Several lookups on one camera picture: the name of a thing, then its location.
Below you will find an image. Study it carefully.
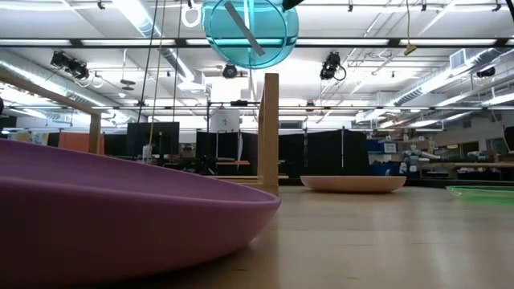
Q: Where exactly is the translucent teal plate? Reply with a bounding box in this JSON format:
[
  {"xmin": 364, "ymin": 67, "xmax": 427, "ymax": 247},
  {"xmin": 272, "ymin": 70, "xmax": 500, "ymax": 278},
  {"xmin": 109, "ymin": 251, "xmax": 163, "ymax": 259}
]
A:
[{"xmin": 200, "ymin": 0, "xmax": 300, "ymax": 70}]

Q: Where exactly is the peach pink plate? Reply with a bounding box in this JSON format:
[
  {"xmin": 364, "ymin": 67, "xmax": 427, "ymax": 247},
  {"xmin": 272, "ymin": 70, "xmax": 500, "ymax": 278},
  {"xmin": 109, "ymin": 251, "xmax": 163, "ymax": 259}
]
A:
[{"xmin": 300, "ymin": 175, "xmax": 408, "ymax": 194}]

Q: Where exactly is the translucent green plate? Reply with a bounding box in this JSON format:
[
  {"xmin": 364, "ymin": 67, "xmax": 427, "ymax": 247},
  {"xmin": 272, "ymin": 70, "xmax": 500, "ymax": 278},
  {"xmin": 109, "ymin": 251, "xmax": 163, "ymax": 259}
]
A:
[{"xmin": 445, "ymin": 185, "xmax": 514, "ymax": 206}]

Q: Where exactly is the purple plate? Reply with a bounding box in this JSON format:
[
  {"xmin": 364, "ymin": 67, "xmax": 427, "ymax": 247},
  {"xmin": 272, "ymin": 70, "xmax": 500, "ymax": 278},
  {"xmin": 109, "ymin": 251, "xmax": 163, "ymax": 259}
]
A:
[{"xmin": 0, "ymin": 138, "xmax": 282, "ymax": 289}]

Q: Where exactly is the wooden shelf rack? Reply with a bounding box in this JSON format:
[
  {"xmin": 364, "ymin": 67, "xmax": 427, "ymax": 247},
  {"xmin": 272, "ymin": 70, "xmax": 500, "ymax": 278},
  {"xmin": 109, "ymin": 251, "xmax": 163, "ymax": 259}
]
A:
[{"xmin": 0, "ymin": 68, "xmax": 291, "ymax": 197}]

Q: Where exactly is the yellow hanging hook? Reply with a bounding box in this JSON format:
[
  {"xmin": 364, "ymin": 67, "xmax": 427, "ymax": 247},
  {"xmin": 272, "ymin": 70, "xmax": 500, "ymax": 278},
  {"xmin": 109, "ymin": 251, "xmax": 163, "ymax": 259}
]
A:
[{"xmin": 403, "ymin": 0, "xmax": 418, "ymax": 56}]

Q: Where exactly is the black partition curtain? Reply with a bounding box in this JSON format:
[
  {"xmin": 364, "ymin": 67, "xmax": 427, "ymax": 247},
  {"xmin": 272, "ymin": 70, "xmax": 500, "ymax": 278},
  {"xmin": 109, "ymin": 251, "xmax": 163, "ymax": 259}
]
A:
[{"xmin": 195, "ymin": 128, "xmax": 370, "ymax": 178}]

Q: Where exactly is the orange partition panel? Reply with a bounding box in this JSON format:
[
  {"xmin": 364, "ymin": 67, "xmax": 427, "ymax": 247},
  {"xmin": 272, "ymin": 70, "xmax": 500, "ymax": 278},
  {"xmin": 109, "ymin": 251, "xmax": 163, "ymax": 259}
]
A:
[{"xmin": 58, "ymin": 132, "xmax": 105, "ymax": 156}]

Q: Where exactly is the white cable loop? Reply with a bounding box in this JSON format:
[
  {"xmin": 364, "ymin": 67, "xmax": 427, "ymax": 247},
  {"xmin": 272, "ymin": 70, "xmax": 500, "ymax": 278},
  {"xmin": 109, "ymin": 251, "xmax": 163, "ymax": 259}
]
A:
[{"xmin": 181, "ymin": 0, "xmax": 202, "ymax": 29}]

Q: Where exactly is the yellow hanging cable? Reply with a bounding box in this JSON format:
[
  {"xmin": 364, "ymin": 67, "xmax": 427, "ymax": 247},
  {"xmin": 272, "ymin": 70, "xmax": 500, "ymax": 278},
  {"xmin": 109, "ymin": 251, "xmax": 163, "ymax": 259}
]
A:
[{"xmin": 146, "ymin": 0, "xmax": 166, "ymax": 161}]

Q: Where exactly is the long black hanging cable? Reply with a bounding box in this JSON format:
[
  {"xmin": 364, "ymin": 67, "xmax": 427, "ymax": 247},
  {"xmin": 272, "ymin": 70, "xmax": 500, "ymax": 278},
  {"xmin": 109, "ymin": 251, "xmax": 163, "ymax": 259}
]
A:
[{"xmin": 135, "ymin": 0, "xmax": 160, "ymax": 121}]

